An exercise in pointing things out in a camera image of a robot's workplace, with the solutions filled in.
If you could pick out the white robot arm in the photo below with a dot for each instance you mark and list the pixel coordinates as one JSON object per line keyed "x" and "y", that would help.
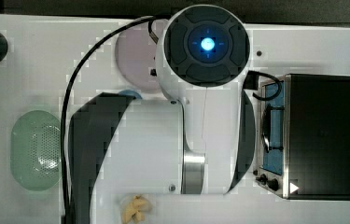
{"x": 198, "y": 137}

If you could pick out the green perforated strainer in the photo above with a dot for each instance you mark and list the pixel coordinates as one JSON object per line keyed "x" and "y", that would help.
{"x": 35, "y": 150}

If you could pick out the blue plastic cup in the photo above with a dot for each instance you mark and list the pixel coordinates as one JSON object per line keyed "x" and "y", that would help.
{"x": 130, "y": 94}

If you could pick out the lilac round plate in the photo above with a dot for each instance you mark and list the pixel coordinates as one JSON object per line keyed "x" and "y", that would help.
{"x": 135, "y": 57}

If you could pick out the black toaster oven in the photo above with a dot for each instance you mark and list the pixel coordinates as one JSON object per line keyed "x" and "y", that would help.
{"x": 304, "y": 137}

